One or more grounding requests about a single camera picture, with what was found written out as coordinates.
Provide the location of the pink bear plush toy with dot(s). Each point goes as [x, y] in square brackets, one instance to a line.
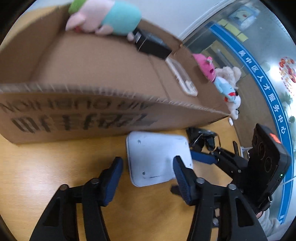
[205, 66]

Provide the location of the cream rabbit plush toy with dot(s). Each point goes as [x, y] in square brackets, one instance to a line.
[227, 73]

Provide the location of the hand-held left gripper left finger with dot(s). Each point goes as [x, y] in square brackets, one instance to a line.
[113, 180]

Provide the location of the blue plush toy red scarf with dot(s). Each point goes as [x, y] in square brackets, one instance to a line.
[224, 88]

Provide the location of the white device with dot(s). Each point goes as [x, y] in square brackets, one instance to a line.
[152, 153]

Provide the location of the pink and teal plush toy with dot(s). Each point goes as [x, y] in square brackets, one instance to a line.
[115, 16]

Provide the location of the white plush toy black ears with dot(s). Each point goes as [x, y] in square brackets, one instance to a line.
[234, 104]

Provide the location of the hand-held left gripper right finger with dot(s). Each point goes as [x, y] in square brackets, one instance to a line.
[182, 183]

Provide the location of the row of yellow paper notes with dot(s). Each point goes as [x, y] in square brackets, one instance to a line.
[231, 27]

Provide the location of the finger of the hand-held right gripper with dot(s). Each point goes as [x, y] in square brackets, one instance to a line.
[203, 158]
[236, 148]

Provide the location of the white earbuds case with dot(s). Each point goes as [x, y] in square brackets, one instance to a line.
[230, 121]

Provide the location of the brown cardboard box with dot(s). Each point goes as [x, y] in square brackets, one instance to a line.
[81, 69]

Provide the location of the wall poster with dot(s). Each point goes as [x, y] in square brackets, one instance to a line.
[242, 15]

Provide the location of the person's right forearm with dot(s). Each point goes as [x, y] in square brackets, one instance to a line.
[269, 228]

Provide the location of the black packaging box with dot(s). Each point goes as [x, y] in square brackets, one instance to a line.
[150, 44]

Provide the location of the black sunglasses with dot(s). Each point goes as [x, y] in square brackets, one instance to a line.
[196, 136]

